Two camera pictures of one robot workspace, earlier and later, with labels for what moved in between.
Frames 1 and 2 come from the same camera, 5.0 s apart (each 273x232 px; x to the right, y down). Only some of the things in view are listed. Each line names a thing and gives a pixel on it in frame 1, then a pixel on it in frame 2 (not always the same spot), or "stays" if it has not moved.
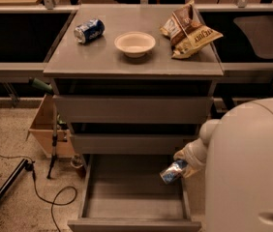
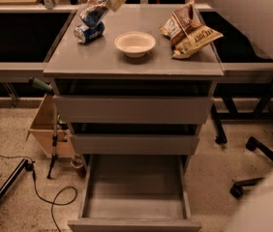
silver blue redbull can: (172, 171) -> (97, 5)
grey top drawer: (134, 108) stays
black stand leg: (4, 189) stays
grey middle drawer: (127, 143) stays
